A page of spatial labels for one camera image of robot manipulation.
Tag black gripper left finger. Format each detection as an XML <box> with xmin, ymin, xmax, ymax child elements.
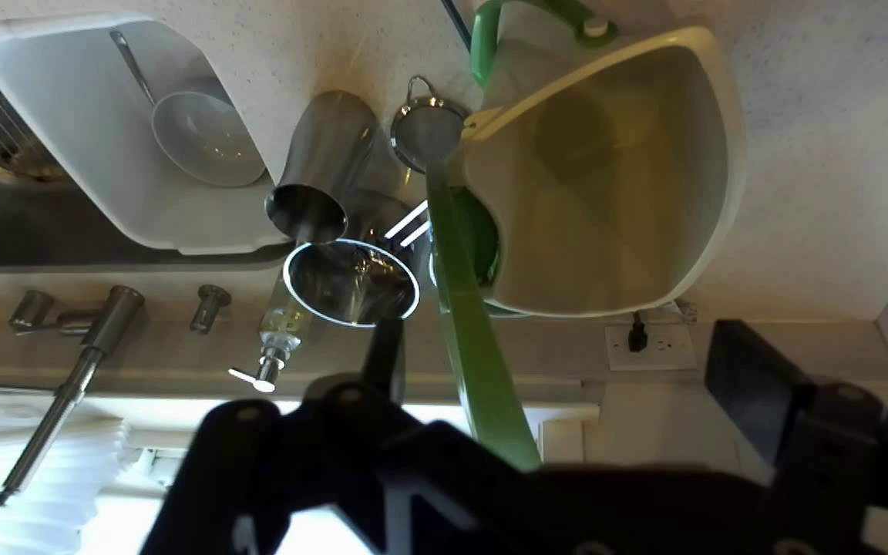
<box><xmin>360</xmin><ymin>306</ymin><xmax>410</xmax><ymax>404</ymax></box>

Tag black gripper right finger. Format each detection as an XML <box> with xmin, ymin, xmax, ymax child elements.
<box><xmin>703</xmin><ymin>317</ymin><xmax>820</xmax><ymax>488</ymax></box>

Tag small steel bowl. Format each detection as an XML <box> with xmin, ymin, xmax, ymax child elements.
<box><xmin>276</xmin><ymin>235</ymin><xmax>426</xmax><ymax>334</ymax></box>

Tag glass soap dispenser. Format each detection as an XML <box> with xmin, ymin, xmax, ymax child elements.
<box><xmin>224</xmin><ymin>293</ymin><xmax>310</xmax><ymax>398</ymax></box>

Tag stainless steel cup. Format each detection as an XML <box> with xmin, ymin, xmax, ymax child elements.
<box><xmin>261</xmin><ymin>85</ymin><xmax>382</xmax><ymax>247</ymax></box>

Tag metal mesh strainer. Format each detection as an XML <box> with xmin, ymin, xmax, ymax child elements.
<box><xmin>388</xmin><ymin>71</ymin><xmax>474</xmax><ymax>175</ymax></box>

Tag chrome kitchen faucet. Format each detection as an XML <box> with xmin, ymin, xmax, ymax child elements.
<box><xmin>0</xmin><ymin>282</ymin><xmax>150</xmax><ymax>546</ymax></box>

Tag chrome faucet lever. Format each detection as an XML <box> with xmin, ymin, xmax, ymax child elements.
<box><xmin>5</xmin><ymin>287</ymin><xmax>99</xmax><ymax>338</ymax></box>

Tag white window blinds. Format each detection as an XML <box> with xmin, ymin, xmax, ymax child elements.
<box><xmin>0</xmin><ymin>395</ymin><xmax>201</xmax><ymax>555</ymax></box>

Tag stainless steel sink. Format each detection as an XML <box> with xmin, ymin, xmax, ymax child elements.
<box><xmin>0</xmin><ymin>22</ymin><xmax>287</xmax><ymax>277</ymax></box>

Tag white wall outlet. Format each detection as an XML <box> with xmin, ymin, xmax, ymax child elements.
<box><xmin>604</xmin><ymin>309</ymin><xmax>701</xmax><ymax>375</ymax></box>

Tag black plug with cable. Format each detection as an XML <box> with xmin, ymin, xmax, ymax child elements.
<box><xmin>624</xmin><ymin>310</ymin><xmax>656</xmax><ymax>357</ymax></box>

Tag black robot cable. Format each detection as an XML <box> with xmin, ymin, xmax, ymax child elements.
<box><xmin>437</xmin><ymin>0</ymin><xmax>481</xmax><ymax>51</ymax></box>

